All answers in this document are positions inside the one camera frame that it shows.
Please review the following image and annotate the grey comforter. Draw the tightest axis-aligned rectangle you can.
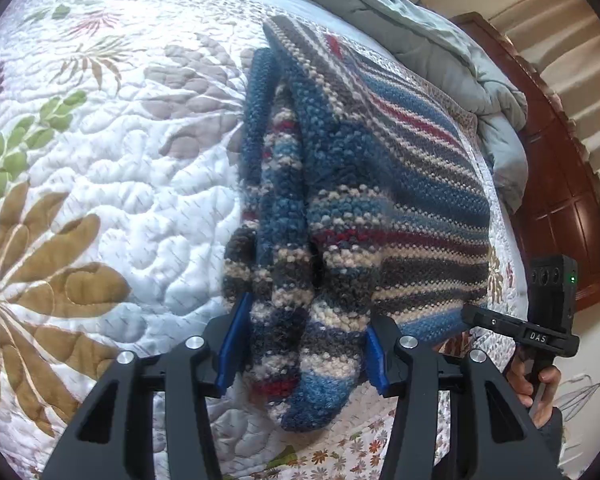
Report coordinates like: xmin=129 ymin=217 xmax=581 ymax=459
xmin=235 ymin=0 xmax=528 ymax=213

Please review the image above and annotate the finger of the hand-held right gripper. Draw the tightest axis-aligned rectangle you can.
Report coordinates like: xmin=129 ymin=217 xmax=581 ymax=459
xmin=461 ymin=304 xmax=525 ymax=342

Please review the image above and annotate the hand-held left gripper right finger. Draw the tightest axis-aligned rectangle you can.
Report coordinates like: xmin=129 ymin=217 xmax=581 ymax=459
xmin=365 ymin=310 xmax=566 ymax=480

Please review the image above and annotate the beige curtain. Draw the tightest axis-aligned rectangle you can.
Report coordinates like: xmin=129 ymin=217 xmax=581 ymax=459
xmin=490 ymin=0 xmax=600 ymax=241

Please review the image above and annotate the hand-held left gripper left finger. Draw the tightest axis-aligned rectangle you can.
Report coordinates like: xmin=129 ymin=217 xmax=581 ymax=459
xmin=39 ymin=290 xmax=255 ymax=480

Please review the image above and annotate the person's right hand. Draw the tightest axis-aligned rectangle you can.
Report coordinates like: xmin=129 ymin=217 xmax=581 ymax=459
xmin=507 ymin=351 xmax=564 ymax=431

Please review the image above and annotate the striped knit sweater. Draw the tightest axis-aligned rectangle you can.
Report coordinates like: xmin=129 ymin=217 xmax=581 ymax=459
xmin=222 ymin=14 xmax=492 ymax=433

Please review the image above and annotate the wooden headboard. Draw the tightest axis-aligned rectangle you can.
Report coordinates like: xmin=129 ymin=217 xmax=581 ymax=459
xmin=450 ymin=11 xmax=600 ymax=311

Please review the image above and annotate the person's right forearm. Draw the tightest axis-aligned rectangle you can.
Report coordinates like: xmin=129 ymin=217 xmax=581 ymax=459
xmin=535 ymin=407 xmax=567 ymax=476

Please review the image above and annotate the floral quilt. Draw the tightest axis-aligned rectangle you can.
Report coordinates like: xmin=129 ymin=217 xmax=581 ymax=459
xmin=0 ymin=0 xmax=600 ymax=480

